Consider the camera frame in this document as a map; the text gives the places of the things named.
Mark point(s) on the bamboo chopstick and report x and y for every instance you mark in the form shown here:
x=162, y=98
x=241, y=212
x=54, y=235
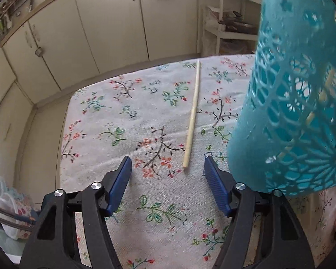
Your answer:
x=308, y=119
x=190, y=131

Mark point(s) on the blue perforated plastic basket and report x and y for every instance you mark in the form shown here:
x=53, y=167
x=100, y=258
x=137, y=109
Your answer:
x=296, y=48

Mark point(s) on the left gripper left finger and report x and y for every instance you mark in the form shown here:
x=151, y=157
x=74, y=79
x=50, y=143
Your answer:
x=53, y=242

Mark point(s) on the floral white tablecloth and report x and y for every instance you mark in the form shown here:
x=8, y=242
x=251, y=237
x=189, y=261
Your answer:
x=167, y=217

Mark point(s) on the black pot on rack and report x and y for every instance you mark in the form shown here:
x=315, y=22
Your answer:
x=233, y=22

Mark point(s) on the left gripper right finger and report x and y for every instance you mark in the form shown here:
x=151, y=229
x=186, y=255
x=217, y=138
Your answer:
x=282, y=242

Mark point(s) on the white storage rack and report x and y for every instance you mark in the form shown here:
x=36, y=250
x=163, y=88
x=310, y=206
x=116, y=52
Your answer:
x=213, y=40

